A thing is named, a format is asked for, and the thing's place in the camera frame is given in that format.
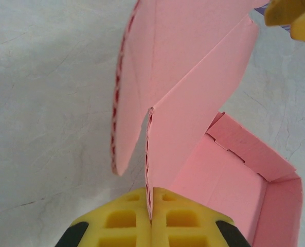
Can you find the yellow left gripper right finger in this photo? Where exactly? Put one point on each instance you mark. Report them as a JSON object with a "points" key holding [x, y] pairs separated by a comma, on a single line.
{"points": [[183, 221]]}

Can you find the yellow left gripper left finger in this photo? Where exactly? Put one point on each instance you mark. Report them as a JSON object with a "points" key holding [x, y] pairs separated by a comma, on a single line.
{"points": [[121, 218]]}

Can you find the pink paper box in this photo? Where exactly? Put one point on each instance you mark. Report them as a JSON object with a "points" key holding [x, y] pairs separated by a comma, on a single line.
{"points": [[180, 103]]}

